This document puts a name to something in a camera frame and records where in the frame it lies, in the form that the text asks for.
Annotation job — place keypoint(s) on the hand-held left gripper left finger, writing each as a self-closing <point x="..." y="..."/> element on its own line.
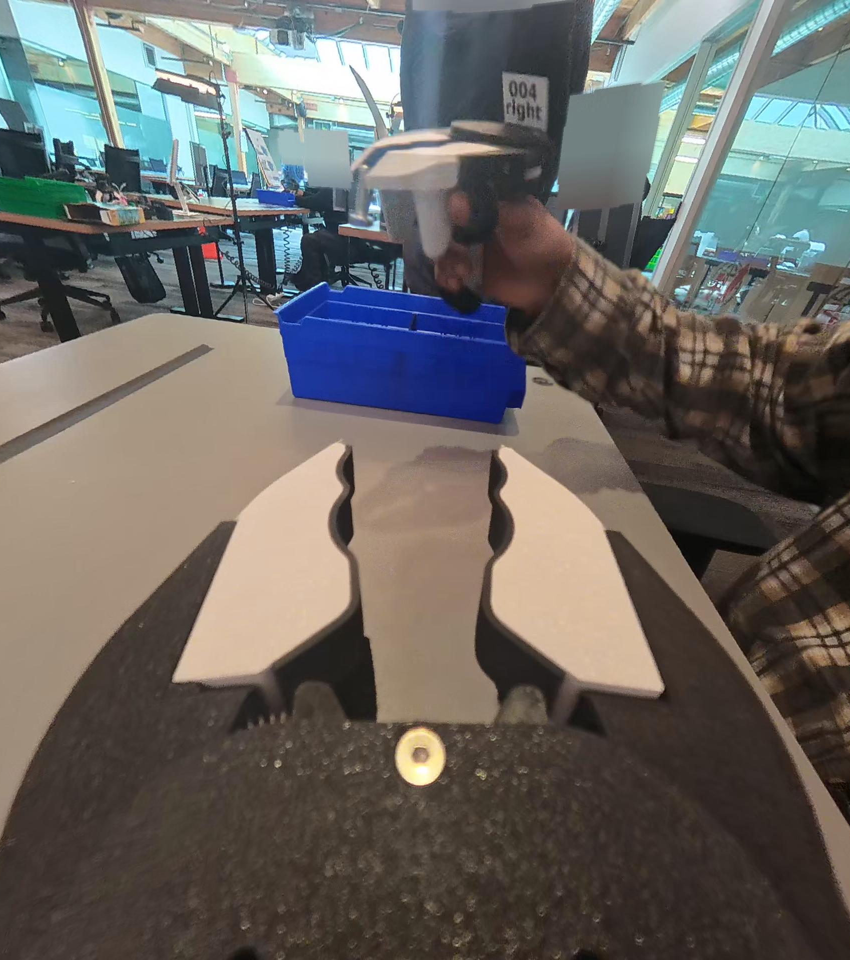
<point x="267" y="577"/>

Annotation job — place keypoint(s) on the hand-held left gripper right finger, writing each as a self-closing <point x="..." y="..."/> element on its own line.
<point x="567" y="585"/>

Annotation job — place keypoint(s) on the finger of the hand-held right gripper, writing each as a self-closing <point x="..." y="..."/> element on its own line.
<point x="410" y="172"/>
<point x="485" y="145"/>

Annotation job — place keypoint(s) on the blue plastic bin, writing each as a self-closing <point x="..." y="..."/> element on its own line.
<point x="395" y="360"/>

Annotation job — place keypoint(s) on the person's right forearm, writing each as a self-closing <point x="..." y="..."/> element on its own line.
<point x="695" y="375"/>

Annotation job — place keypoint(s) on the person's right hand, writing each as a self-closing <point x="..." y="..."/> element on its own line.
<point x="530" y="255"/>

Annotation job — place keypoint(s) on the small blue bin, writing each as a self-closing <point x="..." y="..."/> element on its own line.
<point x="275" y="198"/>

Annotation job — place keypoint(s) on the wooden top office desk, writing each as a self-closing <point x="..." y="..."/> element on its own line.
<point x="267" y="214"/>
<point x="169" y="221"/>

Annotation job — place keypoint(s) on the black chair armrest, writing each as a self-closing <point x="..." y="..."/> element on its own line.
<point x="702" y="517"/>

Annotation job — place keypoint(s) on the black ceiling device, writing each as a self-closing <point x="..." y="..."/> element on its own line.
<point x="293" y="30"/>

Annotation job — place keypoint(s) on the black softbox light stand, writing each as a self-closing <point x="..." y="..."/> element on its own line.
<point x="184" y="90"/>

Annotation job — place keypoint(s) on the person's plaid shirt torso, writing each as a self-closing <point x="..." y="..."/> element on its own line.
<point x="830" y="637"/>

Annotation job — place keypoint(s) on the black computer monitor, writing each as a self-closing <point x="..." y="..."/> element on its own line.
<point x="18" y="150"/>
<point x="122" y="169"/>

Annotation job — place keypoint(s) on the colourful flat box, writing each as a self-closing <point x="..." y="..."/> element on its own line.
<point x="106" y="215"/>

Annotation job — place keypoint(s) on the black office chair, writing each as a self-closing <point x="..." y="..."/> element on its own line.
<point x="49" y="277"/>

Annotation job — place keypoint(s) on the green plastic bin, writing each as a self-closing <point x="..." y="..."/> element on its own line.
<point x="27" y="195"/>

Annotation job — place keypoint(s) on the wooden post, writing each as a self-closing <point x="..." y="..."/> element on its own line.
<point x="98" y="75"/>

